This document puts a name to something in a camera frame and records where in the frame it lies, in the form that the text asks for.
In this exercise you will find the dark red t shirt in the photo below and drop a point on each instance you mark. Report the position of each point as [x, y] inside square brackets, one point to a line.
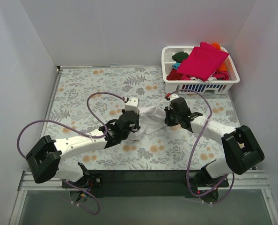
[174, 75]

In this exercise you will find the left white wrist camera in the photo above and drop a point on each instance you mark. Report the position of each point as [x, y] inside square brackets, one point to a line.
[131, 104]

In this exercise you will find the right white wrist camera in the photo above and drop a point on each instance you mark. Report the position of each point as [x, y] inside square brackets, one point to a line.
[171, 96]

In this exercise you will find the white plastic basket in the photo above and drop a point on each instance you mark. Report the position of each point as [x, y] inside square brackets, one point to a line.
[183, 86]

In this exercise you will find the white t shirt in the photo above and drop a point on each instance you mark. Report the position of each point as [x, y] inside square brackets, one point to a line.
[151, 119]

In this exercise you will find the teal t shirt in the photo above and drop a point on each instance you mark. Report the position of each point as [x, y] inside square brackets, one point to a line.
[176, 65]

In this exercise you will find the floral patterned table mat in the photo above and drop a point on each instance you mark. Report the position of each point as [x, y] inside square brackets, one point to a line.
[86, 97]

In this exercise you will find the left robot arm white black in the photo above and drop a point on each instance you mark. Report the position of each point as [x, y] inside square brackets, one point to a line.
[47, 159]

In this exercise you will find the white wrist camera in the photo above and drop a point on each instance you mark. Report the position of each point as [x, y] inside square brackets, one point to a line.
[171, 96]
[131, 104]

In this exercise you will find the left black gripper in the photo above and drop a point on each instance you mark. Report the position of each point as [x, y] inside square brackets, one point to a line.
[134, 124]

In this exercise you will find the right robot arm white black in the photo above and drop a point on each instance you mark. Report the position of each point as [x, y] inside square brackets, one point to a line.
[241, 149]

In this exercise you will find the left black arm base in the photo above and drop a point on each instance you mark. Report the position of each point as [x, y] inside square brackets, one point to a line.
[92, 180]

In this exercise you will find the magenta folded t shirt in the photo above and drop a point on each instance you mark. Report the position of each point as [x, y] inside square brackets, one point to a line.
[203, 61]

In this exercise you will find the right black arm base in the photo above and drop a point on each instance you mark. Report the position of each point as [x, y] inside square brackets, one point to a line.
[206, 189]

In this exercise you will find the dark green t shirt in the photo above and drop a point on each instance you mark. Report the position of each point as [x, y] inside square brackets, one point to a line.
[180, 56]

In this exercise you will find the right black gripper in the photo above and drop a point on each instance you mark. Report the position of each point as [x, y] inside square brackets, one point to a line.
[168, 117]

